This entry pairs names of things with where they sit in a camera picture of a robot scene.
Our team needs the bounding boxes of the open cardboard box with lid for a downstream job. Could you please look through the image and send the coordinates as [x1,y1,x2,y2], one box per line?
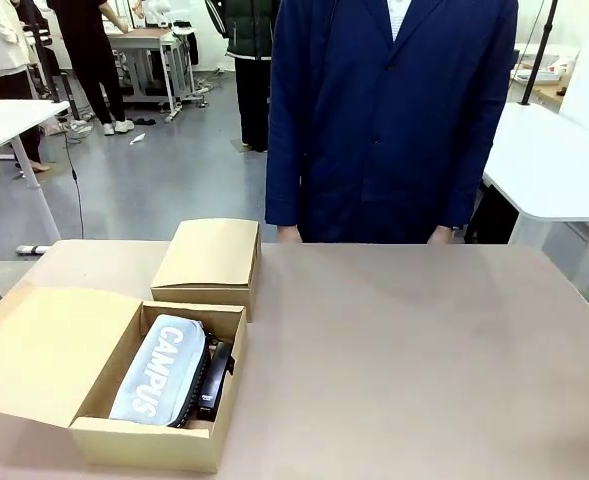
[0,282,249,475]

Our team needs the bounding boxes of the wooden desk with papers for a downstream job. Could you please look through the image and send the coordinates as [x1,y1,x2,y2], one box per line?
[507,43,581,114]

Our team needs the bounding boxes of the person's right hand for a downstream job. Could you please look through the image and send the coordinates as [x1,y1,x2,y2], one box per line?
[277,224,304,245]

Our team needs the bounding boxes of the black stapler with white label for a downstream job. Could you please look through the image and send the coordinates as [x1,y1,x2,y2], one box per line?
[193,339,237,422]

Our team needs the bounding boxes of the person in blue coat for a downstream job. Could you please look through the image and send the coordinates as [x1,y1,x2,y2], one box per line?
[265,0,520,245]

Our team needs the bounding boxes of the grey Campus pencil case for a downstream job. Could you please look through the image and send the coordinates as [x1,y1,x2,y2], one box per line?
[108,313,211,429]

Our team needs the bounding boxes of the person in dark green jacket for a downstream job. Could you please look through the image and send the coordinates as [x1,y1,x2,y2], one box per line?
[222,0,281,154]

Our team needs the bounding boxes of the person in white top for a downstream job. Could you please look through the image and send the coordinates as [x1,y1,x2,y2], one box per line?
[0,0,50,174]

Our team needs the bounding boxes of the person's left hand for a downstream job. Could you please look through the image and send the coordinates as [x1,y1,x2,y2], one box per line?
[427,225,456,246]

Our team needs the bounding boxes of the person's right forearm blue sleeve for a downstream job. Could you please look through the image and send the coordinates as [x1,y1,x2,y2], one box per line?
[265,114,306,229]

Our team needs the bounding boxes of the person in black clothes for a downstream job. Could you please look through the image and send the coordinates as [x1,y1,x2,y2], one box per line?
[48,0,136,137]

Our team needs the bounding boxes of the black tripod pole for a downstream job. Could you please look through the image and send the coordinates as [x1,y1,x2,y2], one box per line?
[26,0,83,122]

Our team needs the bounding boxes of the white table with rounded corner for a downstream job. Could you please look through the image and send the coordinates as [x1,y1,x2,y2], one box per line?
[481,102,589,301]

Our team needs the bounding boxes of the closed cardboard box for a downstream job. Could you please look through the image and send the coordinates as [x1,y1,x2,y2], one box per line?
[149,218,263,322]

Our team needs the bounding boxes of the white table with round leg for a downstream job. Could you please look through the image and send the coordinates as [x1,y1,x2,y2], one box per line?
[0,99,71,242]

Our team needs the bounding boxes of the black stand pole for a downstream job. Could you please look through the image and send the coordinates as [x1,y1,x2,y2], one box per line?
[517,0,560,107]

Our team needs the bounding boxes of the black cable on floor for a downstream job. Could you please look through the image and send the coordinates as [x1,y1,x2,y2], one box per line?
[62,127,86,240]

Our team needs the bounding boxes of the person's left forearm blue sleeve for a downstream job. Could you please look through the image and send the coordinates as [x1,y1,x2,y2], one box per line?
[441,114,498,230]

